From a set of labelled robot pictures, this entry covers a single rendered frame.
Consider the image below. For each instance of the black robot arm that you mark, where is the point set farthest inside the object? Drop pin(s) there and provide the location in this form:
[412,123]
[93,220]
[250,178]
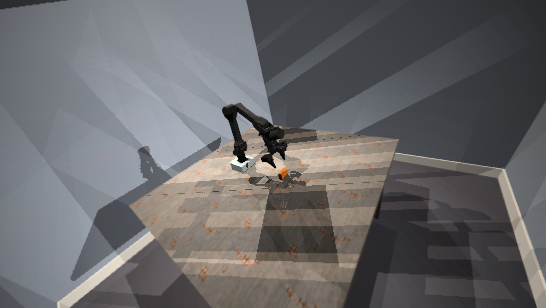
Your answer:
[259,123]

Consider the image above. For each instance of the orange block with dark square face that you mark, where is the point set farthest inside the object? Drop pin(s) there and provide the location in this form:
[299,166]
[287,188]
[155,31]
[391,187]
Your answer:
[282,173]

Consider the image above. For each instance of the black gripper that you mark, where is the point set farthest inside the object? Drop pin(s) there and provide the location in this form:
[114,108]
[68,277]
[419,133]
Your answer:
[268,157]

